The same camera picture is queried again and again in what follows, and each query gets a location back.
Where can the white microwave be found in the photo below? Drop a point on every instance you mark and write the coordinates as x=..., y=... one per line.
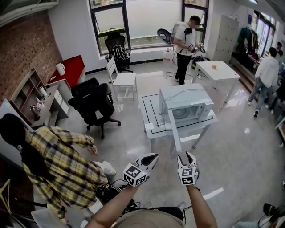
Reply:
x=184, y=95

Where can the black floor bag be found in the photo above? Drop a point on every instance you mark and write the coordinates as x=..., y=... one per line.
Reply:
x=199, y=60

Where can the wooden clothes hanger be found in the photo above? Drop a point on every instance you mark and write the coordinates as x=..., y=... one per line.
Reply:
x=5, y=196

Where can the white wooden chair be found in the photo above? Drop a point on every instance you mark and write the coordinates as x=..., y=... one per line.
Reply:
x=124, y=80

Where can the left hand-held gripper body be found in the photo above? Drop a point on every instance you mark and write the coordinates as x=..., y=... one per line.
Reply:
x=134, y=174

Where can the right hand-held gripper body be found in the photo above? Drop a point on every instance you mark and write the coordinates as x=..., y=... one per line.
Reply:
x=187, y=176

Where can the white bottle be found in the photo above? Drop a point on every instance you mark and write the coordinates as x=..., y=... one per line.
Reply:
x=43, y=91

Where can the person's right forearm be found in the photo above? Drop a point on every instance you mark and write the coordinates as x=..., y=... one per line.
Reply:
x=201, y=207

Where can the black framed window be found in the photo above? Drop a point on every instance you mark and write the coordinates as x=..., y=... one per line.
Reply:
x=153, y=20

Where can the grey desk with shelf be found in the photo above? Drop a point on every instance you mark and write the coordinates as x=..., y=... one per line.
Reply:
x=49, y=107

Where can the white plastic jug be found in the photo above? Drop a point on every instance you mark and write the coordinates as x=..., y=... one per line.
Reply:
x=168, y=56

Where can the black backpack with white stripes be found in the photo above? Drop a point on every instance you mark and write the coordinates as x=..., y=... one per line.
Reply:
x=120, y=53

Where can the person's beige shirt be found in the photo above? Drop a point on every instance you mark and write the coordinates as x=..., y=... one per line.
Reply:
x=149, y=220

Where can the pale grey lockers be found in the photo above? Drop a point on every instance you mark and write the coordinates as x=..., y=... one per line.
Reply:
x=225, y=37

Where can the clothes rack with garments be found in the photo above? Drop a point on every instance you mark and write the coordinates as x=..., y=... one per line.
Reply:
x=247, y=40

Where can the plain white table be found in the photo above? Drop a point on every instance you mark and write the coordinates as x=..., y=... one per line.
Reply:
x=220, y=71

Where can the white electric kettle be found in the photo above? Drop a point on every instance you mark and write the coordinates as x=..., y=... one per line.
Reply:
x=60, y=69

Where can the white table with black lines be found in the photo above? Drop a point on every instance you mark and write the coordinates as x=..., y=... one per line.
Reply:
x=149, y=111

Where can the person's left forearm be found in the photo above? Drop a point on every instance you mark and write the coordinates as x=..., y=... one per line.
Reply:
x=111, y=207

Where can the orange fruit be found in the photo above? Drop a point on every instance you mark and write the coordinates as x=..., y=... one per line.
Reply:
x=214, y=66

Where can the metal kettle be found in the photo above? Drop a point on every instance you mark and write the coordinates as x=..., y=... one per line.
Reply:
x=35, y=109

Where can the black mesh office chair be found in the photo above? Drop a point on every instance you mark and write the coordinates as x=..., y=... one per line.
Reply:
x=115, y=41

